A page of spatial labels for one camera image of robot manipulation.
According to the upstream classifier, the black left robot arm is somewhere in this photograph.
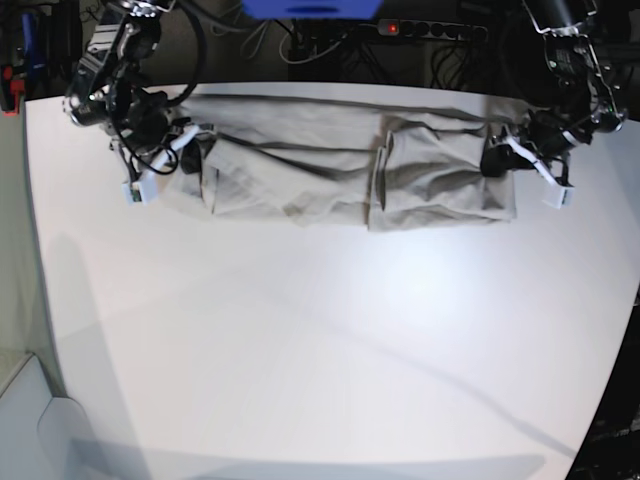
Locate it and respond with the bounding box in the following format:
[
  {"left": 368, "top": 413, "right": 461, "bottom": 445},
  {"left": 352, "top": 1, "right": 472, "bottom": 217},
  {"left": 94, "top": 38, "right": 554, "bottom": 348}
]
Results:
[{"left": 480, "top": 1, "right": 636, "bottom": 186}]

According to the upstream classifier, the beige t-shirt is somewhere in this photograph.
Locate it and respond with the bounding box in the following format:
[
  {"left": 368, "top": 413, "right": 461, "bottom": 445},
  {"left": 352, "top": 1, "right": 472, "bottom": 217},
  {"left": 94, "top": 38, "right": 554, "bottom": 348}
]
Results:
[{"left": 160, "top": 95, "right": 516, "bottom": 232}]

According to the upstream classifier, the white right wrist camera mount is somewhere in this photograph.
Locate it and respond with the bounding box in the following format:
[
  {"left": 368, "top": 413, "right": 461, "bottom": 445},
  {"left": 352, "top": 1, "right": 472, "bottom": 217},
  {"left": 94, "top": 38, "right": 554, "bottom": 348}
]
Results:
[{"left": 109, "top": 118, "right": 217, "bottom": 205}]

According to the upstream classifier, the blue base camera housing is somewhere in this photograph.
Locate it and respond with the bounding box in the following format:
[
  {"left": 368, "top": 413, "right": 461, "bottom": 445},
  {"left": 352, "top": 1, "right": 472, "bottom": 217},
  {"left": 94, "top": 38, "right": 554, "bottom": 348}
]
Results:
[{"left": 242, "top": 0, "right": 382, "bottom": 19}]

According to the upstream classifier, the red black clamp tool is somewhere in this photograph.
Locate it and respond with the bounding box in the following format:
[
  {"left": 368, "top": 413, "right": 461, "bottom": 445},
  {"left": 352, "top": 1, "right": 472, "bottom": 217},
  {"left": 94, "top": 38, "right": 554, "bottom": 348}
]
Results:
[{"left": 1, "top": 64, "right": 25, "bottom": 116}]

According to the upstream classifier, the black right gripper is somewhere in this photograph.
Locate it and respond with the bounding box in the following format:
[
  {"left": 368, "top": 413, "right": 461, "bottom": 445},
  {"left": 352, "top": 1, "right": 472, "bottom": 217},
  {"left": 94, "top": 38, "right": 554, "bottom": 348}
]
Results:
[{"left": 107, "top": 89, "right": 190, "bottom": 148}]

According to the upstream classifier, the black power strip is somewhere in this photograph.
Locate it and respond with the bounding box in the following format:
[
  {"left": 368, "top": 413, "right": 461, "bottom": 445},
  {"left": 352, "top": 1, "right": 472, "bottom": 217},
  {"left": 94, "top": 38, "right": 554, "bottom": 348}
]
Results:
[{"left": 376, "top": 19, "right": 489, "bottom": 42}]

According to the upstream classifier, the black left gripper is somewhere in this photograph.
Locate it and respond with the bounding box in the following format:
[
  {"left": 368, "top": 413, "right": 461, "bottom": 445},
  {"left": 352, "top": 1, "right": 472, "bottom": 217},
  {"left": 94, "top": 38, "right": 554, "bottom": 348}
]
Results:
[{"left": 480, "top": 110, "right": 585, "bottom": 178}]

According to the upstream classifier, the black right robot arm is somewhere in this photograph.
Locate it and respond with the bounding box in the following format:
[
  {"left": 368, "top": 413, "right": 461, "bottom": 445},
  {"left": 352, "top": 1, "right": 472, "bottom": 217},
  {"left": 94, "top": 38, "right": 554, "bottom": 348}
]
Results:
[{"left": 64, "top": 1, "right": 207, "bottom": 182}]

